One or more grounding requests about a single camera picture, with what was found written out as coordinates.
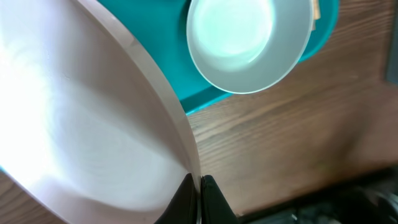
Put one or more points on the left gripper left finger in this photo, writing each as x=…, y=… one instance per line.
x=182, y=208

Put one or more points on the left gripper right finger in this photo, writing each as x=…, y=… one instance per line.
x=214, y=207

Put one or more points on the white round plate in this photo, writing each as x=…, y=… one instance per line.
x=90, y=126

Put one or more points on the grey bowl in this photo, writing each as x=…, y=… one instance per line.
x=246, y=46

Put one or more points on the teal serving tray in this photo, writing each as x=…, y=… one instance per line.
x=160, y=26

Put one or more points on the wooden chopstick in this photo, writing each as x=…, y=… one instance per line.
x=316, y=13

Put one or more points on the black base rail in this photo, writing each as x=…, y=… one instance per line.
x=370, y=198

